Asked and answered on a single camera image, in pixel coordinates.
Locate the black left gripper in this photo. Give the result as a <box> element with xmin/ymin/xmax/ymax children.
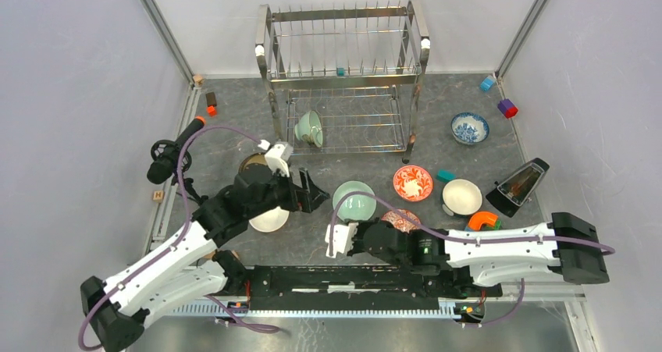
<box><xmin>247</xmin><ymin>165</ymin><xmax>329</xmax><ymax>219</ymax></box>

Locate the green checked small bowl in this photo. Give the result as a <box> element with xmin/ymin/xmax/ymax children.
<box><xmin>332</xmin><ymin>180</ymin><xmax>376</xmax><ymax>222</ymax></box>

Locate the blue white zigzag bowl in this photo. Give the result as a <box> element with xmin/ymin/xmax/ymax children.
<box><xmin>381</xmin><ymin>209</ymin><xmax>421</xmax><ymax>233</ymax></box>

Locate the orange bowl white inside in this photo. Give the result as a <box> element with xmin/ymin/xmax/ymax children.
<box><xmin>249</xmin><ymin>207</ymin><xmax>290</xmax><ymax>233</ymax></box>

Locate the pale green bowl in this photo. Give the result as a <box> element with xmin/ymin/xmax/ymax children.
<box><xmin>294</xmin><ymin>110</ymin><xmax>324</xmax><ymax>148</ymax></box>

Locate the black patterned bowl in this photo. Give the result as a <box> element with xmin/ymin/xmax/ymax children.
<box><xmin>238</xmin><ymin>152</ymin><xmax>268</xmax><ymax>172</ymax></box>

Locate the teal glazed bowl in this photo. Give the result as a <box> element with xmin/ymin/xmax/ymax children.
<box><xmin>441</xmin><ymin>179</ymin><xmax>483</xmax><ymax>217</ymax></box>

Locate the stainless steel dish rack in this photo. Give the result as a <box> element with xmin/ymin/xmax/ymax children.
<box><xmin>254</xmin><ymin>0</ymin><xmax>432</xmax><ymax>163</ymax></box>

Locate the blue white floral bowl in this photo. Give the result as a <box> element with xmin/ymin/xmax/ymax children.
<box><xmin>450</xmin><ymin>112</ymin><xmax>490</xmax><ymax>145</ymax></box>

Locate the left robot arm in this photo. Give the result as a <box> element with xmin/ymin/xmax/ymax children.
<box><xmin>78</xmin><ymin>165</ymin><xmax>330</xmax><ymax>351</ymax></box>

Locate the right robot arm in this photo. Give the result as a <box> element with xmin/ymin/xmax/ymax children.
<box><xmin>325</xmin><ymin>212</ymin><xmax>610</xmax><ymax>296</ymax></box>

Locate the teal block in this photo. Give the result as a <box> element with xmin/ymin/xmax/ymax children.
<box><xmin>436</xmin><ymin>169</ymin><xmax>457</xmax><ymax>183</ymax></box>

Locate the orange arch block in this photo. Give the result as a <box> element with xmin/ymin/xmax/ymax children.
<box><xmin>467</xmin><ymin>211</ymin><xmax>501</xmax><ymax>231</ymax></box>

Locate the black mini tripod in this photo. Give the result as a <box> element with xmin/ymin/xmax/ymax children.
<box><xmin>183</xmin><ymin>177</ymin><xmax>208</xmax><ymax>206</ymax></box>

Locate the brown block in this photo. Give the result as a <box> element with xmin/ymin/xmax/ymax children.
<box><xmin>205</xmin><ymin>92</ymin><xmax>217</xmax><ymax>107</ymax></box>

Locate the black microphone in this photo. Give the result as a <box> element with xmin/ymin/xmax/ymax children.
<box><xmin>147</xmin><ymin>116</ymin><xmax>205</xmax><ymax>184</ymax></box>

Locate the wooden letter cube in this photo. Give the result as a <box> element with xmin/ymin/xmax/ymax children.
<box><xmin>152</xmin><ymin>190</ymin><xmax>165</xmax><ymax>203</ymax></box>

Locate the wooden cube corner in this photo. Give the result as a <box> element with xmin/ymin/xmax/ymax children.
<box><xmin>192</xmin><ymin>74</ymin><xmax>205</xmax><ymax>87</ymax></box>

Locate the black metronome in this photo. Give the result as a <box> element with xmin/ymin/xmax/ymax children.
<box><xmin>486</xmin><ymin>158</ymin><xmax>550</xmax><ymax>218</ymax></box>

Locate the red purple block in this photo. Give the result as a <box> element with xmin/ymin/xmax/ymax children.
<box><xmin>497</xmin><ymin>98</ymin><xmax>518</xmax><ymax>119</ymax></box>

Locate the light blue block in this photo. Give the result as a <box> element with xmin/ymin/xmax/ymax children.
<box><xmin>479</xmin><ymin>75</ymin><xmax>497</xmax><ymax>91</ymax></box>

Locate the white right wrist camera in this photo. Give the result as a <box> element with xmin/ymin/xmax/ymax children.
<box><xmin>325</xmin><ymin>222</ymin><xmax>358</xmax><ymax>258</ymax></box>

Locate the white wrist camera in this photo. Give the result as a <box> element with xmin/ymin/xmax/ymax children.
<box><xmin>258</xmin><ymin>140</ymin><xmax>294</xmax><ymax>178</ymax></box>
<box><xmin>325</xmin><ymin>222</ymin><xmax>358</xmax><ymax>258</ymax></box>

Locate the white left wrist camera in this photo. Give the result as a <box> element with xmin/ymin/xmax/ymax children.
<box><xmin>258</xmin><ymin>140</ymin><xmax>294</xmax><ymax>178</ymax></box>

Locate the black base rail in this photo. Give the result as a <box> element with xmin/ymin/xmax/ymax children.
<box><xmin>218</xmin><ymin>265</ymin><xmax>503</xmax><ymax>311</ymax></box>

